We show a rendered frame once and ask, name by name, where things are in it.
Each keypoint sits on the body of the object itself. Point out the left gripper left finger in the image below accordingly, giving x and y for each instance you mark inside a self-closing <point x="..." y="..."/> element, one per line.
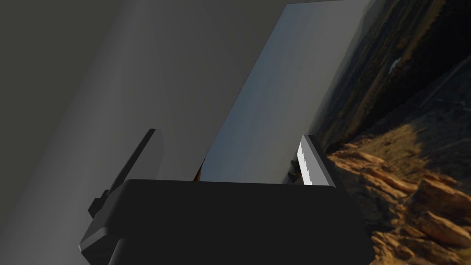
<point x="147" y="162"/>

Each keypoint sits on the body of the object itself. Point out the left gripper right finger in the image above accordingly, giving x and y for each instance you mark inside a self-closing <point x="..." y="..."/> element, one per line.
<point x="312" y="165"/>

